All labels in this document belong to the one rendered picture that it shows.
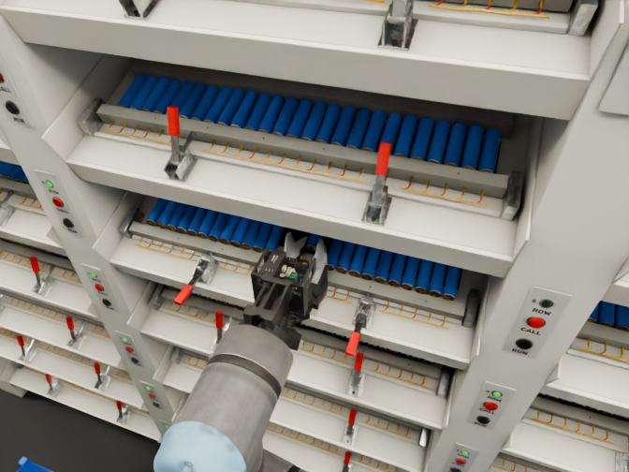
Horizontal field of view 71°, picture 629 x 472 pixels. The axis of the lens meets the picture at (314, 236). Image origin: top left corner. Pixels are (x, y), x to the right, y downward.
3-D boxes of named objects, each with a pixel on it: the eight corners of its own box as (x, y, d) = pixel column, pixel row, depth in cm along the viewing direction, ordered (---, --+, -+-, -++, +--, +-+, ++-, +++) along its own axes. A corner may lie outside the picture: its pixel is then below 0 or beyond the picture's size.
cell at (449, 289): (461, 262, 68) (454, 301, 65) (449, 259, 69) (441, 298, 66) (463, 257, 67) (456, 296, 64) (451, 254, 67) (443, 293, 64)
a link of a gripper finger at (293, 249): (308, 214, 67) (291, 257, 60) (309, 243, 71) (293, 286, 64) (288, 212, 67) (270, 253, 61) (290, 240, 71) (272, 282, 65)
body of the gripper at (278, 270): (319, 255, 58) (287, 327, 49) (319, 297, 64) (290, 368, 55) (266, 243, 60) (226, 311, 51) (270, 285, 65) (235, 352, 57)
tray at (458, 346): (465, 371, 65) (478, 355, 57) (121, 272, 80) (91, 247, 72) (485, 252, 73) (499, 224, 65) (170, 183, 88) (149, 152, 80)
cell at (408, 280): (421, 253, 70) (412, 290, 67) (410, 250, 70) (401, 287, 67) (422, 248, 68) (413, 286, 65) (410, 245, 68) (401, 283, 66)
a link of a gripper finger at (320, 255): (339, 222, 65) (315, 264, 59) (338, 251, 69) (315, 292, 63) (319, 217, 66) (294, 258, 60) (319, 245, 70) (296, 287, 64)
